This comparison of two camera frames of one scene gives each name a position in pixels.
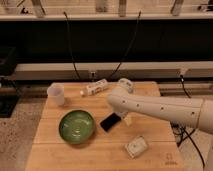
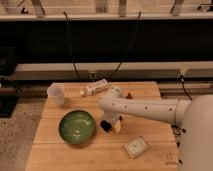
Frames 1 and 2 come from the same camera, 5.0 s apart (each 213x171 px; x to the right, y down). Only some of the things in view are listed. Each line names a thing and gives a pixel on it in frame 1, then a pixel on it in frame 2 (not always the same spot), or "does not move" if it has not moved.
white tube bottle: [95, 87] does not move
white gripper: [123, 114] -> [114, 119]
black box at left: [9, 92] does not move
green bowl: [76, 127] does not move
